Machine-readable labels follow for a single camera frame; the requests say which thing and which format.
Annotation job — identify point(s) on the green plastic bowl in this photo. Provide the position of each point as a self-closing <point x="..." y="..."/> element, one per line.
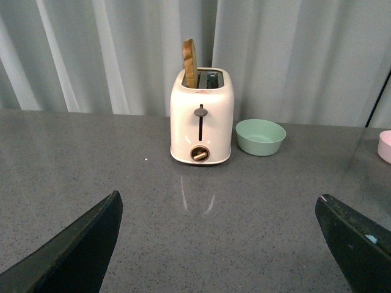
<point x="259" y="137"/>

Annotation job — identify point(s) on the grey pleated curtain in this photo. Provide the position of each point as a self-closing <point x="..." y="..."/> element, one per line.
<point x="311" y="62"/>

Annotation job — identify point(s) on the toasted bread slice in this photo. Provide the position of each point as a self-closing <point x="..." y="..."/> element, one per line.
<point x="190" y="62"/>

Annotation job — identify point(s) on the cream white toaster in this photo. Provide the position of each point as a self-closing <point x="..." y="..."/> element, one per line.
<point x="201" y="119"/>

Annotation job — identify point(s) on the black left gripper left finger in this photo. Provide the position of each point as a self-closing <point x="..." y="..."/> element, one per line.
<point x="76" y="259"/>

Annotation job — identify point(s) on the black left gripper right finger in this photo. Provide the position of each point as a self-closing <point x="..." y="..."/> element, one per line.
<point x="360" y="246"/>

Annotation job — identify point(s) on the pink plastic bowl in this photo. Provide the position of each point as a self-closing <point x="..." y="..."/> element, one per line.
<point x="384" y="146"/>

